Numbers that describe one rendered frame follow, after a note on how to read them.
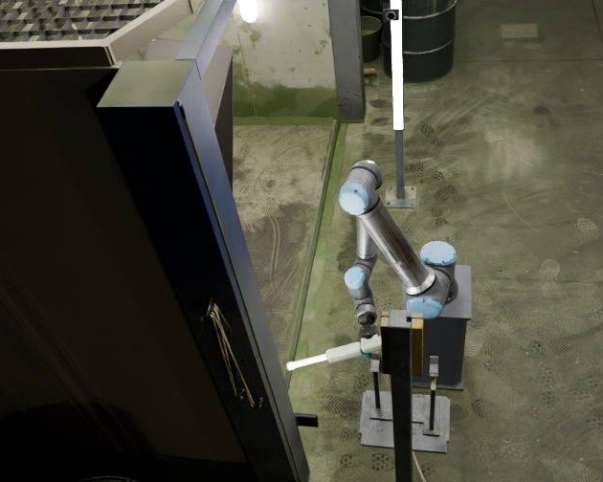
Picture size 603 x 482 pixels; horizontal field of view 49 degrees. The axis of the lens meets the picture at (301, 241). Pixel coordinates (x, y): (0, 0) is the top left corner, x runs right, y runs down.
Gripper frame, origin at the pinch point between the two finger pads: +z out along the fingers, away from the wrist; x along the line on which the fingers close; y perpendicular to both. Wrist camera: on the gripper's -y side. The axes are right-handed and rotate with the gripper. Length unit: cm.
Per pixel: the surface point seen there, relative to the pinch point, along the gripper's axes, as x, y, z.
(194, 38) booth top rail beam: 1, -159, 21
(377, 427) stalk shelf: 1.7, -3.4, 37.4
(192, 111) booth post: 4, -150, 39
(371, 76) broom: -27, 47, -303
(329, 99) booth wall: 6, 27, -256
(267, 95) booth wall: 49, 11, -266
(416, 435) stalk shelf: -11.6, 0.1, 42.5
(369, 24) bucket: -38, 28, -354
